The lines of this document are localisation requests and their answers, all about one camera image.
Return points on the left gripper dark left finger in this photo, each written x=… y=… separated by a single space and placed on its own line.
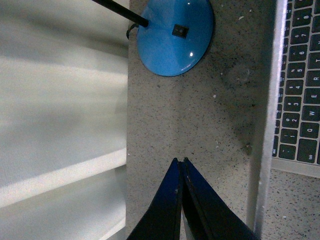
x=162 y=220

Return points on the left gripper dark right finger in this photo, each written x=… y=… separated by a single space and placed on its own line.
x=207 y=215

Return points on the silver laptop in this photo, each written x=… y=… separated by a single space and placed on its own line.
x=287 y=135

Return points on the blue desk lamp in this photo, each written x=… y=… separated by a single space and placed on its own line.
x=172 y=35

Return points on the white curtain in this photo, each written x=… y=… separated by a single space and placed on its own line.
x=63 y=120

